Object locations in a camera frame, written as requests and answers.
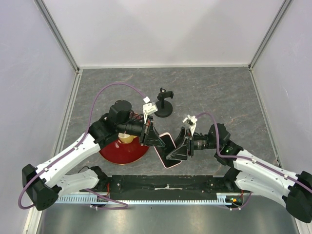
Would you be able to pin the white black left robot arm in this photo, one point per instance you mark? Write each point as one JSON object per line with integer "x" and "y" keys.
{"x": 42, "y": 196}

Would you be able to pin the aluminium frame rail front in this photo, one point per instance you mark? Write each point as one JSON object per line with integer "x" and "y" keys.
{"x": 89, "y": 179}

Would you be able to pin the light blue cable duct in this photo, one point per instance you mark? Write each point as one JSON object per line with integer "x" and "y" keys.
{"x": 157, "y": 197}

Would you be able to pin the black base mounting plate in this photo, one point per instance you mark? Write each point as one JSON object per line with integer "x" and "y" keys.
{"x": 207, "y": 183}

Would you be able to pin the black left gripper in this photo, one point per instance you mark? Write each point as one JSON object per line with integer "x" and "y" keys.
{"x": 149, "y": 131}

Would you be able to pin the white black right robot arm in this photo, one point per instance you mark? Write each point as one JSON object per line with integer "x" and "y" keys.
{"x": 248, "y": 172}

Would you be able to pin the red round tray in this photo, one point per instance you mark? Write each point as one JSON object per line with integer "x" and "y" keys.
{"x": 116, "y": 152}

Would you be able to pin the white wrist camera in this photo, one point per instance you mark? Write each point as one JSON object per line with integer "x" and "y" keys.
{"x": 148, "y": 108}
{"x": 190, "y": 123}

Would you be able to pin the yellow mug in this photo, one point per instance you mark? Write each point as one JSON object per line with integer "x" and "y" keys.
{"x": 126, "y": 138}

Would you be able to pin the aluminium frame post right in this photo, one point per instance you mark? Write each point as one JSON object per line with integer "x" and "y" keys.
{"x": 271, "y": 30}

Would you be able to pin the aluminium frame post left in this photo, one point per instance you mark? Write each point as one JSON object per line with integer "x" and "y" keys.
{"x": 57, "y": 34}

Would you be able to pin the black phone stand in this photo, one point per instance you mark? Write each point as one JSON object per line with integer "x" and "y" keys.
{"x": 164, "y": 107}

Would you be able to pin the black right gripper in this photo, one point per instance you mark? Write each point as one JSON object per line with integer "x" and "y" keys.
{"x": 185, "y": 146}

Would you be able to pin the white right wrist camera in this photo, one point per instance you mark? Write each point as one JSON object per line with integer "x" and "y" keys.
{"x": 190, "y": 123}

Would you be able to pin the aluminium frame post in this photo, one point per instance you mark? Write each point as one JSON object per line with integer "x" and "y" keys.
{"x": 271, "y": 30}
{"x": 57, "y": 34}

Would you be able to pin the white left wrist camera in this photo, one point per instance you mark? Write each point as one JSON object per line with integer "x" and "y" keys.
{"x": 148, "y": 108}

